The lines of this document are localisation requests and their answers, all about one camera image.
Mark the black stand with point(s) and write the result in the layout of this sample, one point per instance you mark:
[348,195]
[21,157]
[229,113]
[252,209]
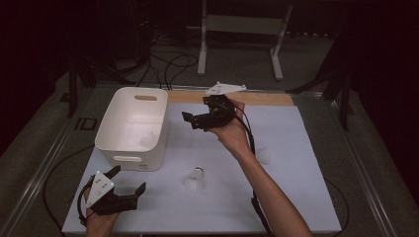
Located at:
[344,105]
[72,92]

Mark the white metal stand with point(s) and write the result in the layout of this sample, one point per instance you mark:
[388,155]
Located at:
[243,24]

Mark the person's left hand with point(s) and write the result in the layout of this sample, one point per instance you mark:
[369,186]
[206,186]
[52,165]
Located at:
[99,226]

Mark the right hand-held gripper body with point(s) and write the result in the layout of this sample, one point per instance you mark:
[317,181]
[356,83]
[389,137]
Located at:
[217,115]

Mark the white plastic bin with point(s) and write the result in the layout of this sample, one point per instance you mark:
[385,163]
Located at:
[131,125]

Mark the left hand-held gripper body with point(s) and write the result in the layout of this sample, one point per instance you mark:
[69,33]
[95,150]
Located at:
[112,202]

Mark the black floor plate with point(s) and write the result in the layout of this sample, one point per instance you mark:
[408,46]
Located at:
[86,123]

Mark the metal floor rail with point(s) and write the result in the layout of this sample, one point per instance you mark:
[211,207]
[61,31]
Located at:
[38,179]
[357,164]

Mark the person's right hand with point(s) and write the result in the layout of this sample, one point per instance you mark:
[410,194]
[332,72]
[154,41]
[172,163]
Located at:
[234,135]

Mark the light blue table mat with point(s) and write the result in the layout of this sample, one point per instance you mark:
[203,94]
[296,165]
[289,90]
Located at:
[214,204]

